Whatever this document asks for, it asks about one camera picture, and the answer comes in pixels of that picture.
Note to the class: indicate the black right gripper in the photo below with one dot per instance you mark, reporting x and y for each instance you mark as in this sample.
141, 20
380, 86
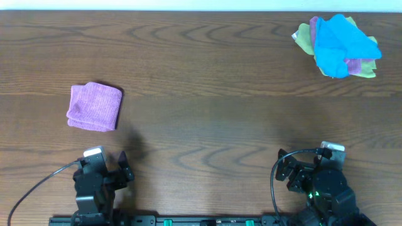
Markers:
303, 171

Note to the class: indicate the purple microfiber cloth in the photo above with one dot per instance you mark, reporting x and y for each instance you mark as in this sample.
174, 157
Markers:
94, 107

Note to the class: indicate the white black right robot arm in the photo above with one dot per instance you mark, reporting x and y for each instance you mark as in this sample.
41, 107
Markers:
318, 173

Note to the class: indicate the blue microfiber cloth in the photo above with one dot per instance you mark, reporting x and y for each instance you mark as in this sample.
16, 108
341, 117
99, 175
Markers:
337, 39

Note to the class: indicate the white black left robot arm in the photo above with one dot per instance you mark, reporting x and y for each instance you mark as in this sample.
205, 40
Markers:
96, 207

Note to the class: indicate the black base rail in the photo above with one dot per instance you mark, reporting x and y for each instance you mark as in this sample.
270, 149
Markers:
150, 220

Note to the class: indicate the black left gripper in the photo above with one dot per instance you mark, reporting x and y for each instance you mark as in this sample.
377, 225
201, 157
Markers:
112, 177

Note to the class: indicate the green microfiber cloth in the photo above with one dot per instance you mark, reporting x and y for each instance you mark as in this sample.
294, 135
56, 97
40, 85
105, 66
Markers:
302, 39

